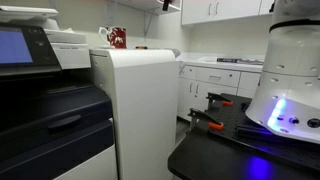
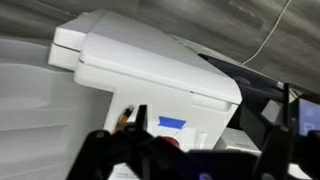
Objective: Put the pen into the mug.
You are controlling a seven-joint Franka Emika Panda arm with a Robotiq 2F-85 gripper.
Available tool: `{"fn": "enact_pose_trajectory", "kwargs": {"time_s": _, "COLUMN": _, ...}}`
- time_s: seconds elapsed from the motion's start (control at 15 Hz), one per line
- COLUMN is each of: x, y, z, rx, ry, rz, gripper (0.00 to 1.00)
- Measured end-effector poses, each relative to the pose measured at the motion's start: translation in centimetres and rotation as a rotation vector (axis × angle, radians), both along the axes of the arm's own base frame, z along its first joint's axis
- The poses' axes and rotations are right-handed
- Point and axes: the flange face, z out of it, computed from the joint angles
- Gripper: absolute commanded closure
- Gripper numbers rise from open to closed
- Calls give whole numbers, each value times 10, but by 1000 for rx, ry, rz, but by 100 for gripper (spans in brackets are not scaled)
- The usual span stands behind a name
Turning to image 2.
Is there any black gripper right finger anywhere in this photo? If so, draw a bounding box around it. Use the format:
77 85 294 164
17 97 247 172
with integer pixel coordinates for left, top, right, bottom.
239 103 294 180

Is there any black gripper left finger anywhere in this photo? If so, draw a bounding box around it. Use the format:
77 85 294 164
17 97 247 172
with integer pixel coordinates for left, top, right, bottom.
66 104 188 180

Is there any orange and black pen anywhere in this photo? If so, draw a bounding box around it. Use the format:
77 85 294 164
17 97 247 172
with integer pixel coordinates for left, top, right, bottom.
114 105 135 134

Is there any small white box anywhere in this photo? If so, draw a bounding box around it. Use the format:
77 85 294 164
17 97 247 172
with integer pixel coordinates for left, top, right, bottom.
213 127 263 156

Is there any black monitor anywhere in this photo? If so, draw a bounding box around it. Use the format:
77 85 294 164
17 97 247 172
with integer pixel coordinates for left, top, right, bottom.
289 83 320 137

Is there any black equipment housing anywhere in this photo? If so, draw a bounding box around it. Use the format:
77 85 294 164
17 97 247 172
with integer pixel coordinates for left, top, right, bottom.
198 53 286 132

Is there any white moulded plastic bin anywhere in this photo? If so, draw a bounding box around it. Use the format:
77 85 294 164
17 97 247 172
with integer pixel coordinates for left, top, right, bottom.
0 36 114 180

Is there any white printer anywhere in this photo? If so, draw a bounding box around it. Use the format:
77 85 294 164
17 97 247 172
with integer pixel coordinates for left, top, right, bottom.
47 9 243 153

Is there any thin white cable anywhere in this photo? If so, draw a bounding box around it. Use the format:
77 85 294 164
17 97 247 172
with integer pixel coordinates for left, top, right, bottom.
241 0 293 66

